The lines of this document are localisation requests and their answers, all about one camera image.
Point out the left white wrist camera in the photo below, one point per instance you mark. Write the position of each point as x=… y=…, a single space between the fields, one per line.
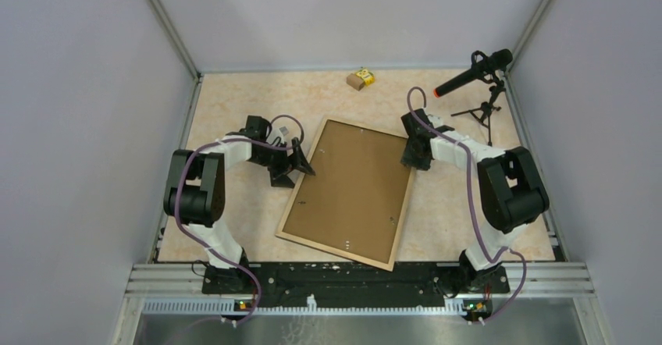
x=280 y=136

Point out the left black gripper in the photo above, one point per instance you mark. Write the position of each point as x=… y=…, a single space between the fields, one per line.
x=297 y=160

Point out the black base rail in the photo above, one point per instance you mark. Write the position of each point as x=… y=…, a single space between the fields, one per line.
x=342 y=284

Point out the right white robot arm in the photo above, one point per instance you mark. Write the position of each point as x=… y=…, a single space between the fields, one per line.
x=504 y=190

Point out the small cardboard yellow box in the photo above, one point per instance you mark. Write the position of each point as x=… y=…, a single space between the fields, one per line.
x=360 y=79

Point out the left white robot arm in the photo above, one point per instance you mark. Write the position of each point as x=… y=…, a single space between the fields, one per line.
x=195 y=191

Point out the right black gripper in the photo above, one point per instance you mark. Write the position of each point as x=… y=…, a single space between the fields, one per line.
x=408 y=161

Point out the wooden picture frame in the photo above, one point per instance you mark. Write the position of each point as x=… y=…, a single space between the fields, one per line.
x=403 y=213

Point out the black microphone on tripod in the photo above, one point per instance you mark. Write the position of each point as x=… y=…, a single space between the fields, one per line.
x=483 y=68

